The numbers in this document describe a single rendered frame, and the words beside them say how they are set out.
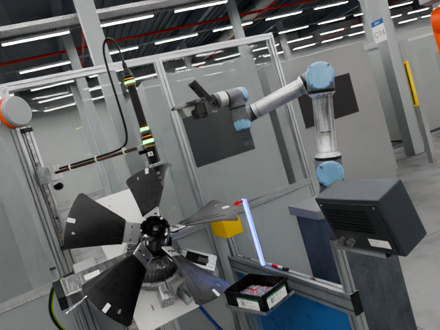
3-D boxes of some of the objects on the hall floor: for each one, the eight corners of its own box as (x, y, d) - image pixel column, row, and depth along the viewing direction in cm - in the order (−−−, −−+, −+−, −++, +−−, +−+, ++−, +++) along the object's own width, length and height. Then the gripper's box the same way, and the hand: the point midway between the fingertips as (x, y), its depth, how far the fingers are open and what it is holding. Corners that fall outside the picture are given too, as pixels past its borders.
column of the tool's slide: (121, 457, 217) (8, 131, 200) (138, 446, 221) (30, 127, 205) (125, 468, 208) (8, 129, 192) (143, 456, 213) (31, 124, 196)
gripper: (224, 110, 177) (181, 122, 167) (214, 114, 186) (172, 126, 177) (219, 91, 176) (175, 102, 167) (209, 95, 186) (166, 107, 176)
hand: (174, 107), depth 172 cm, fingers open, 3 cm apart
